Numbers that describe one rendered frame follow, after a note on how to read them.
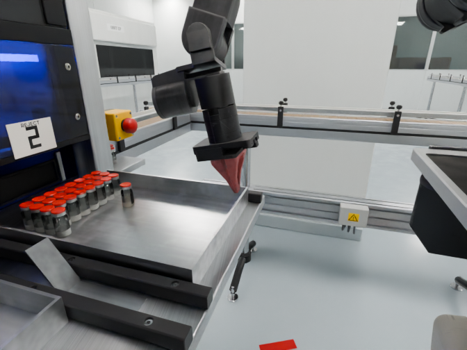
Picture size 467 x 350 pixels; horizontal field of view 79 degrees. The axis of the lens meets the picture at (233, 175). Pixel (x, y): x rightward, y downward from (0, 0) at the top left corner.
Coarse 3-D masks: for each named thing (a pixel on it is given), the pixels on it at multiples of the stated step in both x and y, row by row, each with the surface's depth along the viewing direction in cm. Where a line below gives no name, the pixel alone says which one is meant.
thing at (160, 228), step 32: (160, 192) 63; (192, 192) 61; (224, 192) 59; (96, 224) 50; (128, 224) 50; (160, 224) 50; (192, 224) 50; (224, 224) 45; (96, 256) 39; (128, 256) 37; (160, 256) 42; (192, 256) 42
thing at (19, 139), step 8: (32, 120) 52; (40, 120) 53; (48, 120) 55; (8, 128) 48; (16, 128) 49; (24, 128) 50; (40, 128) 53; (48, 128) 55; (8, 136) 48; (16, 136) 49; (24, 136) 51; (40, 136) 53; (48, 136) 55; (16, 144) 49; (24, 144) 51; (48, 144) 55; (16, 152) 50; (24, 152) 51; (32, 152) 52
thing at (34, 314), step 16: (0, 288) 32; (16, 288) 31; (32, 288) 31; (0, 304) 33; (16, 304) 33; (32, 304) 32; (48, 304) 31; (0, 320) 31; (16, 320) 31; (32, 320) 27; (48, 320) 29; (64, 320) 31; (0, 336) 29; (16, 336) 26; (32, 336) 27; (48, 336) 29
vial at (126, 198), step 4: (120, 188) 55; (124, 188) 55; (128, 188) 55; (124, 192) 55; (128, 192) 55; (124, 196) 55; (128, 196) 55; (124, 200) 55; (128, 200) 55; (124, 204) 56; (128, 204) 56; (132, 204) 56
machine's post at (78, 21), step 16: (64, 0) 56; (80, 0) 59; (80, 16) 59; (80, 32) 60; (80, 48) 60; (80, 64) 60; (96, 64) 65; (80, 80) 61; (96, 80) 65; (96, 96) 66; (96, 112) 66; (96, 128) 67; (80, 144) 67; (96, 144) 67; (80, 160) 69; (96, 160) 68; (112, 160) 73; (80, 176) 71
